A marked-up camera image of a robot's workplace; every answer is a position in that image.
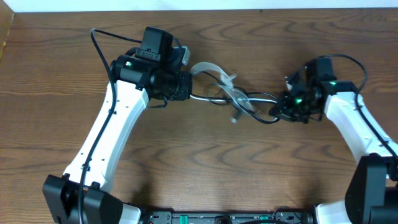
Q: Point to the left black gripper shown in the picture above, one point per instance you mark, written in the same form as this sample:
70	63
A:
185	86

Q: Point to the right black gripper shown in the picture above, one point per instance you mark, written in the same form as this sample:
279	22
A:
283	106

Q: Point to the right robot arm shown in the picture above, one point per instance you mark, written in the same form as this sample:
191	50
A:
367	199

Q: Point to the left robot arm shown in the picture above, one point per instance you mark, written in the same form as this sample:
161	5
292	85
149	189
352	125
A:
150	70

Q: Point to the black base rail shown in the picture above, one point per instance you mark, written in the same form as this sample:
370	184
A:
283	215

